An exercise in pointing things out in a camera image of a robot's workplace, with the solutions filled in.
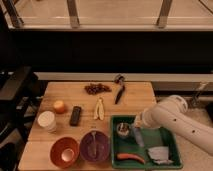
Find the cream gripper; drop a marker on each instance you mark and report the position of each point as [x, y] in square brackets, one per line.
[138, 121]

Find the blue sponge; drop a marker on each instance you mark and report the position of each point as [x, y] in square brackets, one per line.
[138, 136]

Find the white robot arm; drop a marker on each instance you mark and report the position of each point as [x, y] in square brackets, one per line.
[170, 114]

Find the green plastic tray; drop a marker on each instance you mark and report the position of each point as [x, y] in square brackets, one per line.
[151, 138]

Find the small metal cup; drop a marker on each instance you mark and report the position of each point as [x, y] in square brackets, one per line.
[123, 130]

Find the orange carrot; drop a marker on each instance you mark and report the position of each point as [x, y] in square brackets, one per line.
[123, 156]

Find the grey folded cloth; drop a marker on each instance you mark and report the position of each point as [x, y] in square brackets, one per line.
[160, 155]

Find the metal fork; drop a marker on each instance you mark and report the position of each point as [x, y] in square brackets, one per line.
[93, 133]

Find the purple bowl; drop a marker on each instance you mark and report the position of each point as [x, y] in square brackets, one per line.
[103, 147]

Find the black remote control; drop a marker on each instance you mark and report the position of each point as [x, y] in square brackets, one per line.
[75, 116]

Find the orange bowl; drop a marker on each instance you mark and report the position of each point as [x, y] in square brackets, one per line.
[64, 152]

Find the orange fruit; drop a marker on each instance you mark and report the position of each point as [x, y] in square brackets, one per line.
[59, 107]

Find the white lidded jar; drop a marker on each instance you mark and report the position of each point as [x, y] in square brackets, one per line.
[47, 121]

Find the black chair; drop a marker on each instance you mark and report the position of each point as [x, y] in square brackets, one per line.
[17, 92]

